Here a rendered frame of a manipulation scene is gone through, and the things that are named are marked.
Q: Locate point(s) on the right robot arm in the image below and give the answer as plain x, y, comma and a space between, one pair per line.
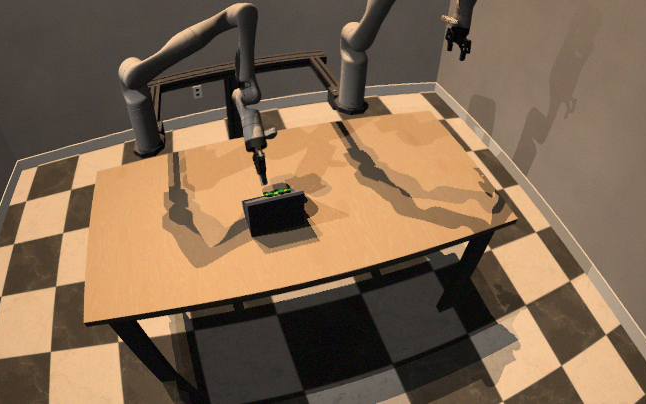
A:
135, 73

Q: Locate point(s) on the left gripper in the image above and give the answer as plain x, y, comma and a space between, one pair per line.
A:
458, 35

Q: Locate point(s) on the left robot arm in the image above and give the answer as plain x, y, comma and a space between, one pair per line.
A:
354, 58

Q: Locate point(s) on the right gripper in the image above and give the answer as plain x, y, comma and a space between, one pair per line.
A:
259, 143

